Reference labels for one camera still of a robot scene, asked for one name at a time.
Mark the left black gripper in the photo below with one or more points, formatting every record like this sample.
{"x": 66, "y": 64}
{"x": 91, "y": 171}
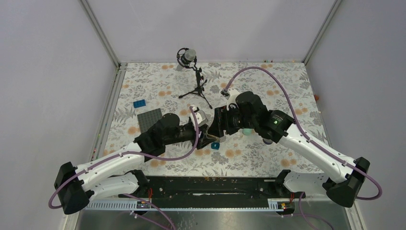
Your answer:
{"x": 204, "y": 139}

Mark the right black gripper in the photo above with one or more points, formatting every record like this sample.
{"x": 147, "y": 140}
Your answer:
{"x": 218, "y": 124}

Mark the teal pill organizer box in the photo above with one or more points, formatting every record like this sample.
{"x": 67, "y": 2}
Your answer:
{"x": 216, "y": 144}

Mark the white pill bottle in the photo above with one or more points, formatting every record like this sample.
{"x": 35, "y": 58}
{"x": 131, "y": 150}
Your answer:
{"x": 267, "y": 141}

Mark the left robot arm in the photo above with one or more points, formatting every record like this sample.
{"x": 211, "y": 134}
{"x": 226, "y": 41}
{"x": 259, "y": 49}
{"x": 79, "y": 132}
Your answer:
{"x": 77, "y": 186}

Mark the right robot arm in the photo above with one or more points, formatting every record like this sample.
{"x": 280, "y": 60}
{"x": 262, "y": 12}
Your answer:
{"x": 342, "y": 176}

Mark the mint green tube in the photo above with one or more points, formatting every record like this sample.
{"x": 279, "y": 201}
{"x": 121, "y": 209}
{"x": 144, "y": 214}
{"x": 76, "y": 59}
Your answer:
{"x": 247, "y": 131}

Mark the grey lego baseplate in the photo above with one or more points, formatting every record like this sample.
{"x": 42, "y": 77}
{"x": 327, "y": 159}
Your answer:
{"x": 147, "y": 119}

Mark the floral table mat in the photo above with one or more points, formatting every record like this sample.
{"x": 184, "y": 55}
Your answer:
{"x": 283, "y": 86}

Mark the blue lego brick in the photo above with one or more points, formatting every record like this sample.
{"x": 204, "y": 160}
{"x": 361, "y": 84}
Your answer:
{"x": 139, "y": 103}

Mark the black base frame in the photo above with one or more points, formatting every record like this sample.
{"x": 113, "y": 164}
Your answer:
{"x": 214, "y": 192}

